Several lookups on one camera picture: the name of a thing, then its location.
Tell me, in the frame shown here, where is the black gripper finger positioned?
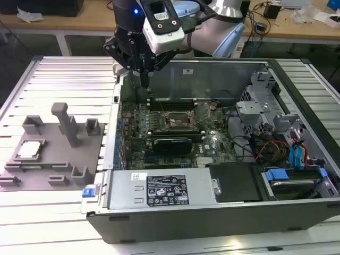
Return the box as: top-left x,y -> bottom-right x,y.
103,41 -> 146,88
144,49 -> 177,88

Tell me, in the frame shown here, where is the black RAM slot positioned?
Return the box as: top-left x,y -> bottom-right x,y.
147,129 -> 204,134
149,106 -> 198,111
148,103 -> 197,108
147,96 -> 196,101
148,99 -> 197,104
148,132 -> 205,138

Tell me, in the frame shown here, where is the red yellow wire bundle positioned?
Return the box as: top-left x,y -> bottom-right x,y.
254,140 -> 291,163

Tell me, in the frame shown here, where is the crumpled white paper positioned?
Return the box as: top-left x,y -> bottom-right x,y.
16,6 -> 45,22

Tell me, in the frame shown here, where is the grey parts rack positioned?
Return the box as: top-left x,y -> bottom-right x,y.
0,102 -> 108,191

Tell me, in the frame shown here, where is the green RAM stick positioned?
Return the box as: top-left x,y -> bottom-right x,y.
20,164 -> 58,169

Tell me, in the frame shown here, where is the grey power supply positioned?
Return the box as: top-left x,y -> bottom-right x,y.
107,169 -> 221,210

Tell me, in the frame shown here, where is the black graphics card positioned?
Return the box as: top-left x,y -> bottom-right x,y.
151,137 -> 194,155

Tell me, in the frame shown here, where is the hard disk in blue carrier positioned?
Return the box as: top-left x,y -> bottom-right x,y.
261,166 -> 329,200

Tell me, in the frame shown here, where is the clear plastic bag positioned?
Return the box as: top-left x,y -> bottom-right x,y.
291,4 -> 321,24

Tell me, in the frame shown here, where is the grey flat device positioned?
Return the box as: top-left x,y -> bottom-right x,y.
280,0 -> 312,7

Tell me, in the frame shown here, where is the black plastic shroud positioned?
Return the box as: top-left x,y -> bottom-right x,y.
206,162 -> 264,203

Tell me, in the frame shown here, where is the metal socket cover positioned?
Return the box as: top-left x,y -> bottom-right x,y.
191,101 -> 214,126

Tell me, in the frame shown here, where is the black PC case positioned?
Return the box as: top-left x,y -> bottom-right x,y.
79,57 -> 340,244

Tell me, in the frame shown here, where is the small black box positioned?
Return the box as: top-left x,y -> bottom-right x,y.
263,3 -> 282,19

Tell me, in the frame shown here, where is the blue flat data wire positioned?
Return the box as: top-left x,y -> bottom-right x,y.
288,144 -> 300,170
297,146 -> 308,171

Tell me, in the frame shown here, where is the large black box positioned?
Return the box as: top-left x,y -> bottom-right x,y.
0,0 -> 85,17

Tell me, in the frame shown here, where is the silver chipset heatsink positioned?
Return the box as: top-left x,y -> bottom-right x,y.
196,156 -> 213,168

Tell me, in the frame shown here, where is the green motherboard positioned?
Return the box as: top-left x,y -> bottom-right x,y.
121,100 -> 239,171

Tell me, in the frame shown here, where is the wooden desk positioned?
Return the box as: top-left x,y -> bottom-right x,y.
0,0 -> 119,56
240,0 -> 340,53

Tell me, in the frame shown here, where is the silver CPU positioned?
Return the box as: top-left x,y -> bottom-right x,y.
15,140 -> 43,158

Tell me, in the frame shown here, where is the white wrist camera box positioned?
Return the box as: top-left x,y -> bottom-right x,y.
139,0 -> 186,55

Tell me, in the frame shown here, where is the grey metal drive cage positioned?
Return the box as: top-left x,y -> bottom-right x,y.
235,69 -> 309,149

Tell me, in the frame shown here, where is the black sleeved cable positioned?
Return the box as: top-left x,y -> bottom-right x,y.
248,124 -> 269,163

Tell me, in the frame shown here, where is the blue network cable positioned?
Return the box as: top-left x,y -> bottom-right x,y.
251,33 -> 260,58

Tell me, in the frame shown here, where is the CPU socket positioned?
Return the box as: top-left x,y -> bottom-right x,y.
164,110 -> 197,131

